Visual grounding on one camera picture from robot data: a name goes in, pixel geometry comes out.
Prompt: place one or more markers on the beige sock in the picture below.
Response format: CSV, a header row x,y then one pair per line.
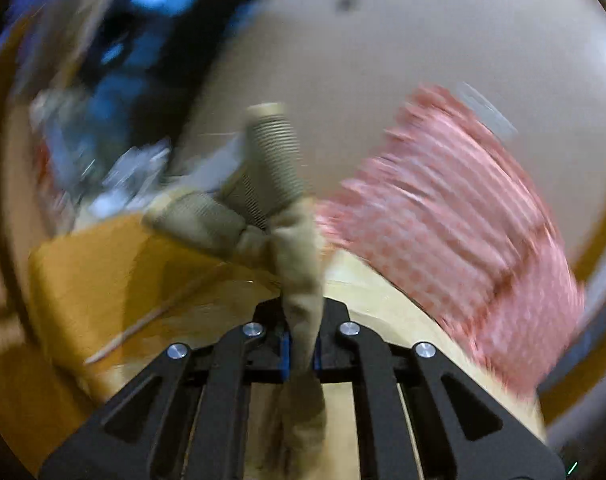
x,y
293,260

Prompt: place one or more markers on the red checkered cloth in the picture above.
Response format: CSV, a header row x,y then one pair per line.
x,y
453,240

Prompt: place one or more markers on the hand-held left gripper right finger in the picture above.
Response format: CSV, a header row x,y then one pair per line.
x,y
317,355

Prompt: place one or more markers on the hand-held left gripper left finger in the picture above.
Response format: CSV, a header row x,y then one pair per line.
x,y
285,355

